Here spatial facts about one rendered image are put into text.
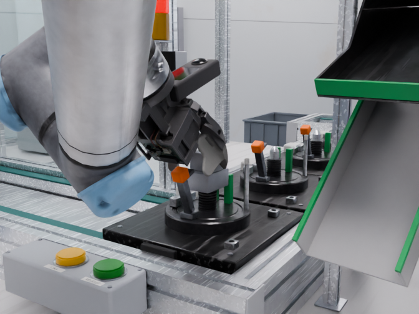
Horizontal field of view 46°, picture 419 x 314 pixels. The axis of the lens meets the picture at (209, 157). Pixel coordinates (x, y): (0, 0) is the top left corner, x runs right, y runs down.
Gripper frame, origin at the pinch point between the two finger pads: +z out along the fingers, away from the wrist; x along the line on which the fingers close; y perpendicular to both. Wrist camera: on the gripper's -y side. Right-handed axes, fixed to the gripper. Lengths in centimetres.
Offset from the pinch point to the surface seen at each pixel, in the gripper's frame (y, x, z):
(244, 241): 11.2, 9.5, 3.7
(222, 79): -79, -60, 71
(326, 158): -27.0, 3.8, 38.5
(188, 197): 8.3, 0.7, -1.5
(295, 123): -75, -33, 90
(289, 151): -17.8, 1.7, 22.9
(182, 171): 6.5, 0.8, -5.7
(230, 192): 2.1, 2.0, 6.9
